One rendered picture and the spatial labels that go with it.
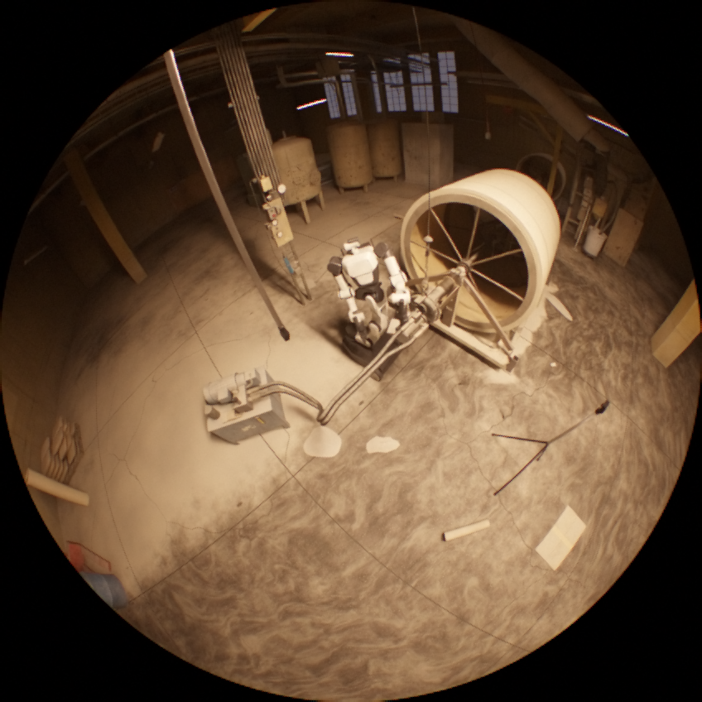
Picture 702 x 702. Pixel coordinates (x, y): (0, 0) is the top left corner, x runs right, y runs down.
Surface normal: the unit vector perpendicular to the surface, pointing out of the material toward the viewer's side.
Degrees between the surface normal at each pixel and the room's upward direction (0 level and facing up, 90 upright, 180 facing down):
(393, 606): 0
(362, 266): 79
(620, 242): 90
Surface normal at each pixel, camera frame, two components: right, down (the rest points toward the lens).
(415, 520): -0.14, -0.58
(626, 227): -0.70, 0.63
